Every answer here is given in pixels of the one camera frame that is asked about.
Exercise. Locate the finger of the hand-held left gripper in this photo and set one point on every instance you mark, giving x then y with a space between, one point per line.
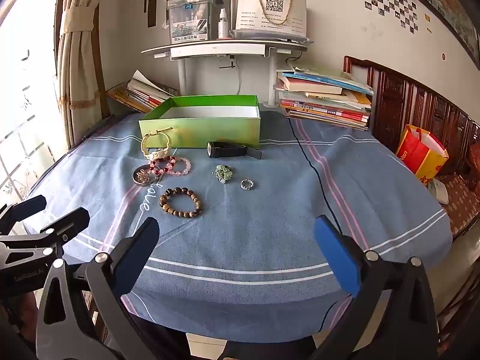
26 210
71 221

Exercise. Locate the small floral brooch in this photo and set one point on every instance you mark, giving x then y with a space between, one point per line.
142 175

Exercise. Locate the window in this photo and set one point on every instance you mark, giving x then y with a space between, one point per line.
22 120

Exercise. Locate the green cardboard box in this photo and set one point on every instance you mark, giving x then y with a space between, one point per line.
202 131

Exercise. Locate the dark wooden headboard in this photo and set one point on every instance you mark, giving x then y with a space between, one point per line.
393 97

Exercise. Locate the silver bangle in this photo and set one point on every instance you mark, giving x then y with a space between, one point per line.
144 184

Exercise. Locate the white paper bag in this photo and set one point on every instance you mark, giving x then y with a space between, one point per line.
249 11

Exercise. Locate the framed wall picture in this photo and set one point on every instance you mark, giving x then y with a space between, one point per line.
442 3

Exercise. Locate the blue striped tablecloth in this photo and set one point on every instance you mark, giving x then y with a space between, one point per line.
243 240

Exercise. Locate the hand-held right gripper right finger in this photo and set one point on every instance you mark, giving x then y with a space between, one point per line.
337 255

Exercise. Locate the grey flat tray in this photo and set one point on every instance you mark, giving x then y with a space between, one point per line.
270 36

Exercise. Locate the green stone brooch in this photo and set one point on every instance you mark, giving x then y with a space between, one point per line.
222 174

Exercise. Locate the clear marker pen box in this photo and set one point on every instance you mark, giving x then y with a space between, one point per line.
189 26

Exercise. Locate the beige curtain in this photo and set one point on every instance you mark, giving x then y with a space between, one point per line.
75 63

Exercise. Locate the black wristwatch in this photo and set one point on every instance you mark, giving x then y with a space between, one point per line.
225 149

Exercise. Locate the tall stack of books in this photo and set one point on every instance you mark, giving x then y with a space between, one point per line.
326 110

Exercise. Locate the white plastic bag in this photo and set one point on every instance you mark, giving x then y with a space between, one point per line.
438 192

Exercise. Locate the white spray bottle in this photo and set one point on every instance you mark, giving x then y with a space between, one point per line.
223 26

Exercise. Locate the leaning pile of books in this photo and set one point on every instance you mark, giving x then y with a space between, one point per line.
142 97

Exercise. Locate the red yellow shopping bag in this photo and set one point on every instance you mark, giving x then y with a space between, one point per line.
412 153

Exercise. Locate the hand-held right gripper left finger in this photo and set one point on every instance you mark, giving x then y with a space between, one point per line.
135 255

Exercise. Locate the white desk shelf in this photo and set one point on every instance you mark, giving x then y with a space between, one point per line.
217 48

